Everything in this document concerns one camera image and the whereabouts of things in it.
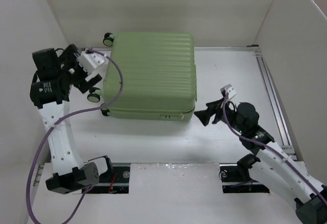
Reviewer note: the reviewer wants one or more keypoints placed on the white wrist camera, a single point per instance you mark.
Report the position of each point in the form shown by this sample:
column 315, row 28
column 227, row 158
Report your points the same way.
column 228, row 92
column 90, row 61

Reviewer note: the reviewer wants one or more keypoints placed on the aluminium rail right side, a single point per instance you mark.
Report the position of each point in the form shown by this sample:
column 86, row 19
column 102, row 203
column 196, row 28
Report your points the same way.
column 285, row 138

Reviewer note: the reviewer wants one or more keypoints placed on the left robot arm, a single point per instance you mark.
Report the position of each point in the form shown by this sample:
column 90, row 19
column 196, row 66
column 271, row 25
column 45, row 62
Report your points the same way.
column 50, row 89

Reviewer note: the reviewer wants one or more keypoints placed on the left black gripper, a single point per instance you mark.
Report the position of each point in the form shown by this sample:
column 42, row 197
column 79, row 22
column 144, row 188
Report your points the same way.
column 70, row 57

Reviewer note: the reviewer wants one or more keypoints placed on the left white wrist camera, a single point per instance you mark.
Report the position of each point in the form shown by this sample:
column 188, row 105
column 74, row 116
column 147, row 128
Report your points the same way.
column 90, row 61

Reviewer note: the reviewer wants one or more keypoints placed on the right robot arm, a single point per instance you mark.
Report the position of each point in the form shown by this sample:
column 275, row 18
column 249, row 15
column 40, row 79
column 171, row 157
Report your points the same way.
column 267, row 163

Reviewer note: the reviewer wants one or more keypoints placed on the green suitcase blue lining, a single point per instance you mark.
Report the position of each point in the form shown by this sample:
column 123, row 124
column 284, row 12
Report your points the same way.
column 154, row 74

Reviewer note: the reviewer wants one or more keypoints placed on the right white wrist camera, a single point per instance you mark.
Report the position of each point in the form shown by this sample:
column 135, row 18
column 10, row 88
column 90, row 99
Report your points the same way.
column 228, row 92

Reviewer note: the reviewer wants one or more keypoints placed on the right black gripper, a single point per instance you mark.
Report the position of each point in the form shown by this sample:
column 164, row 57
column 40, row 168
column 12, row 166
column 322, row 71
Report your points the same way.
column 213, row 107

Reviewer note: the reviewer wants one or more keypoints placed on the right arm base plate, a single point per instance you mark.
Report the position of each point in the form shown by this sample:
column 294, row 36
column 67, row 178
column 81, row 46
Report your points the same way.
column 234, row 180

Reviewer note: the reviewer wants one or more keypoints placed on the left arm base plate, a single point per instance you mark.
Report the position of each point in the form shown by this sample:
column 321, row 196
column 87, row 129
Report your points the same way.
column 116, row 184

